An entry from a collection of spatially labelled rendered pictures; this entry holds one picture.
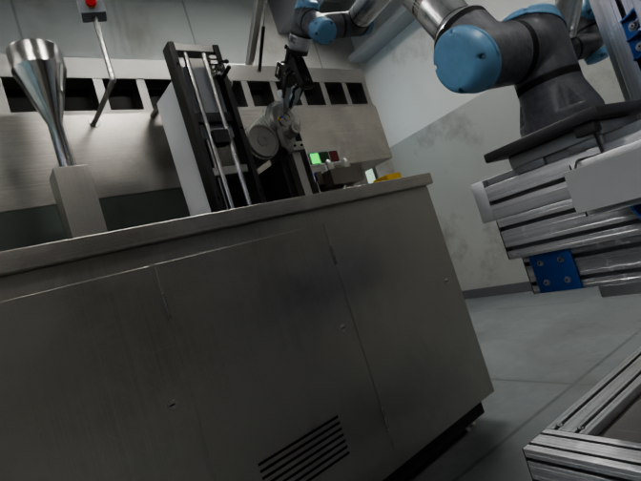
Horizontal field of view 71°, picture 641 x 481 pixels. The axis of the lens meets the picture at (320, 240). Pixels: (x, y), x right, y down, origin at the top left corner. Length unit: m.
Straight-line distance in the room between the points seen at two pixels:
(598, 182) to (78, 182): 1.22
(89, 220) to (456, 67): 1.01
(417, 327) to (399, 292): 0.13
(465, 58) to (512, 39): 0.09
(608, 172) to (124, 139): 1.49
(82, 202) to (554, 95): 1.17
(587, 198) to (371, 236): 0.74
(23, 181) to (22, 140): 0.14
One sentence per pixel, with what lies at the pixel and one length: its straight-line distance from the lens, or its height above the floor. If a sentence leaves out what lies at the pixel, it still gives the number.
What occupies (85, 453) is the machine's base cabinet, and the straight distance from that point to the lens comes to 1.02.
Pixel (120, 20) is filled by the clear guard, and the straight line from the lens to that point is 1.95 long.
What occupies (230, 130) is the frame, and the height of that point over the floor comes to 1.18.
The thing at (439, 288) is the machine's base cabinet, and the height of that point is 0.51.
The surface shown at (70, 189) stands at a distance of 1.41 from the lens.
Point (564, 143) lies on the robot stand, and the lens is 0.95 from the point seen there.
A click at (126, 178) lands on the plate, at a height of 1.20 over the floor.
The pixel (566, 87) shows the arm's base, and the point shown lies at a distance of 0.98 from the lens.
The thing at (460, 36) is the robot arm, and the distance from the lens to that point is 0.89.
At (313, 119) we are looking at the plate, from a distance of 2.25.
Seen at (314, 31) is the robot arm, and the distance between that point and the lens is 1.48.
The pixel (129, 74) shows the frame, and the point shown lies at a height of 1.59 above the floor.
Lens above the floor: 0.71
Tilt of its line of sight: 3 degrees up
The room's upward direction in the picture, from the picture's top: 17 degrees counter-clockwise
